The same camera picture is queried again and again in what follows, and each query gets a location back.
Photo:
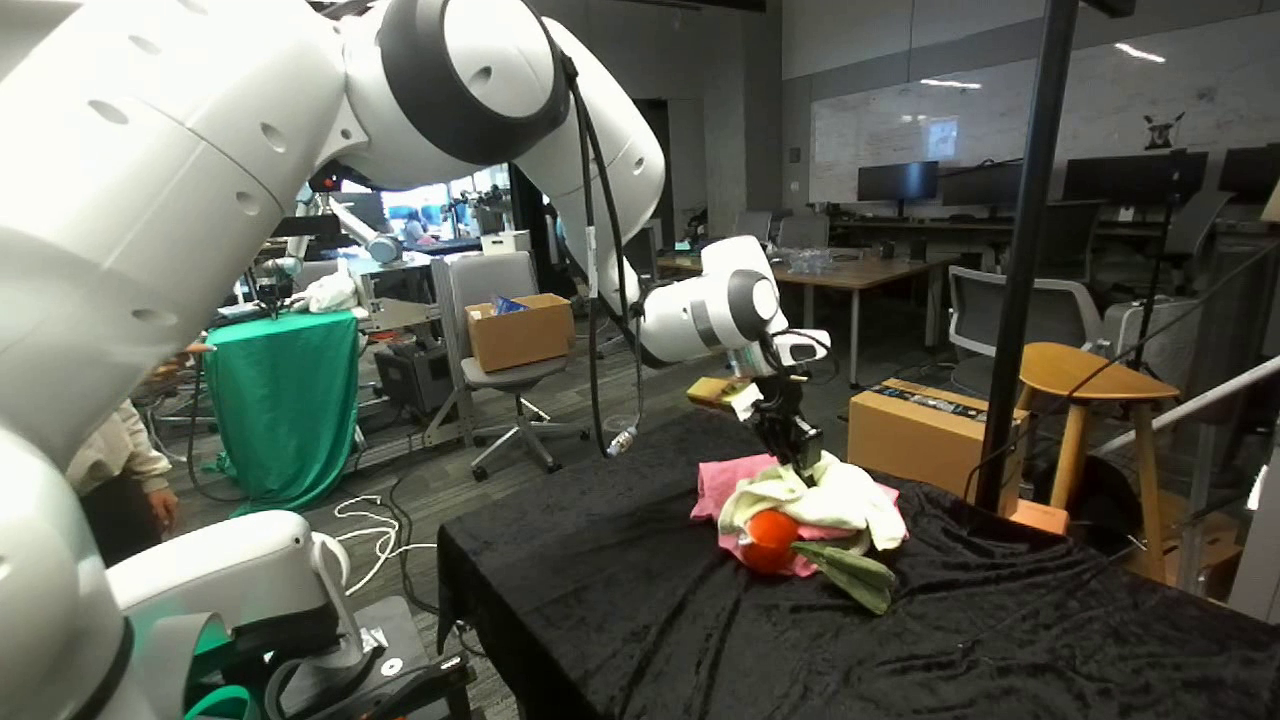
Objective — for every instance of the cream white cloth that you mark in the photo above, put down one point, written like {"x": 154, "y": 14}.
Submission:
{"x": 842, "y": 501}

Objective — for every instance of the silver aluminium pole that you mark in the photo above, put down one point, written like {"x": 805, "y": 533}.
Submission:
{"x": 1225, "y": 384}

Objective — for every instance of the person left hand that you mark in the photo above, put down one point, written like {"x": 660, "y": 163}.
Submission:
{"x": 160, "y": 507}

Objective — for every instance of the gold wrist camera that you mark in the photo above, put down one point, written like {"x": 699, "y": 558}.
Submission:
{"x": 725, "y": 388}

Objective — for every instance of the pink cloth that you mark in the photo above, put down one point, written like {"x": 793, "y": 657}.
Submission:
{"x": 725, "y": 483}

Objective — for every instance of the black base mounting hardware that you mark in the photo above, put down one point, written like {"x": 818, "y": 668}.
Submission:
{"x": 362, "y": 685}

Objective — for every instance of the cardboard box with black tape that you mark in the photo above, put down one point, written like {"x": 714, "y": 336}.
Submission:
{"x": 920, "y": 442}

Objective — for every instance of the small plain cardboard box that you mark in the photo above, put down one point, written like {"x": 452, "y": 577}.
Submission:
{"x": 521, "y": 334}

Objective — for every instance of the wooden office desk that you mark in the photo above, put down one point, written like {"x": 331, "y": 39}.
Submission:
{"x": 864, "y": 275}

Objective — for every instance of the light sleeved left forearm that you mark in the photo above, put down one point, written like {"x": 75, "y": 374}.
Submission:
{"x": 117, "y": 445}

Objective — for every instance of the orange plush toy green leaves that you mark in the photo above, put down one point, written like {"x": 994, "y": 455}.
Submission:
{"x": 774, "y": 542}

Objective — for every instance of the black velvet table cloth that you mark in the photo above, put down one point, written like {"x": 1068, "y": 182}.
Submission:
{"x": 824, "y": 641}

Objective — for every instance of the black computer monitor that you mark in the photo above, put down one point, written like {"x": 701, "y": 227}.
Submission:
{"x": 1135, "y": 182}
{"x": 984, "y": 185}
{"x": 1252, "y": 169}
{"x": 901, "y": 185}

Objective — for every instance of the wooden stool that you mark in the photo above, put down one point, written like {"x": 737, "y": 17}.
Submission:
{"x": 1085, "y": 374}

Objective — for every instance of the grey office chair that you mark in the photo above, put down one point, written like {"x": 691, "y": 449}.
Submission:
{"x": 514, "y": 382}

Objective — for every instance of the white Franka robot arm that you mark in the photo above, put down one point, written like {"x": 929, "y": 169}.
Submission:
{"x": 201, "y": 202}

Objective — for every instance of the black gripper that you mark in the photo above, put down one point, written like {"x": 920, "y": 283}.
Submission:
{"x": 785, "y": 422}

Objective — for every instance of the white office chair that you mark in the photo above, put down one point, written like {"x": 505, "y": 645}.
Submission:
{"x": 982, "y": 315}

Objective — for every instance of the green cloth covered stand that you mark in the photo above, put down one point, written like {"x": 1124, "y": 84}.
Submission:
{"x": 280, "y": 401}

